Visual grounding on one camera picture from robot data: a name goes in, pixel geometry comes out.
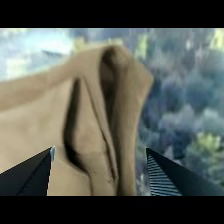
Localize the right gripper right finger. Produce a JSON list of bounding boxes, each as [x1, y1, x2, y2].
[[145, 147, 224, 197]]

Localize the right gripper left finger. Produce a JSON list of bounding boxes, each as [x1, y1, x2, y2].
[[0, 145, 56, 197]]

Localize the tan knitted sweater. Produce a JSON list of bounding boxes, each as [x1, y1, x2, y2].
[[0, 44, 155, 197]]

